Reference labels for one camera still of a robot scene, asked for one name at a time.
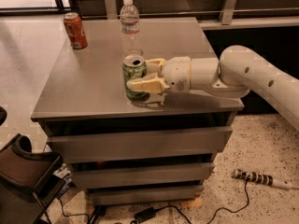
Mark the clear plastic water bottle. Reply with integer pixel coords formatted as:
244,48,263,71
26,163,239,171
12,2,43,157
120,0,143,56

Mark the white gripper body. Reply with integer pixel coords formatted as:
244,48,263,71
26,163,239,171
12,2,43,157
162,57,191,93

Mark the top grey drawer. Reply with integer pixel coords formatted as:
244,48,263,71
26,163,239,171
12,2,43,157
48,126,232,163

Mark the red soda can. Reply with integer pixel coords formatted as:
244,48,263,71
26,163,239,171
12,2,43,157
64,12,88,49

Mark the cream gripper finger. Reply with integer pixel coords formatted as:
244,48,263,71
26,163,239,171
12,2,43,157
126,73,170,93
146,58,165,74

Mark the grey metal bracket left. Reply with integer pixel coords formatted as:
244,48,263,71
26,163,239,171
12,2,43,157
104,0,118,20

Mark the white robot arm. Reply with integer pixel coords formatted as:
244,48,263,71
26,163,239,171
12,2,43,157
126,45,299,130

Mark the grey metal bracket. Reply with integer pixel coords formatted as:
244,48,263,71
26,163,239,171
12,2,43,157
104,0,118,20
219,0,236,25

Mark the black floor cable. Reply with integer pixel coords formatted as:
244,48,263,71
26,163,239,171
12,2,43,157
57,179,250,224

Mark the grey drawer cabinet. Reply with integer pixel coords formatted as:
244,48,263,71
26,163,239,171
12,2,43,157
32,21,243,197

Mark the black white striped wand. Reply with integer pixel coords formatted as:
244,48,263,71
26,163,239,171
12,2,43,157
232,169,299,190

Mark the middle grey drawer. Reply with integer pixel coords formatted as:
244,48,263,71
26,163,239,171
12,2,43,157
72,162,214,189

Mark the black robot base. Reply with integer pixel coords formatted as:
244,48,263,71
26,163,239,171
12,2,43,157
0,133,65,224

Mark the grey metal bracket right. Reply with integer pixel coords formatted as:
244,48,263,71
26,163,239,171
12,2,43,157
219,0,236,25

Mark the grey drawer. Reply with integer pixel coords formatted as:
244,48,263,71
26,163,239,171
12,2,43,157
89,185,204,205
48,126,232,163
72,162,214,189

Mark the black power adapter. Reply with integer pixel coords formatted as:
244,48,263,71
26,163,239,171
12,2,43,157
135,207,156,224

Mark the green soda can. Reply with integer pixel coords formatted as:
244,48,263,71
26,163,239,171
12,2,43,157
122,54,150,101

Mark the bottom grey drawer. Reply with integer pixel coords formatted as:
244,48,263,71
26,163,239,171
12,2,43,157
89,185,204,205

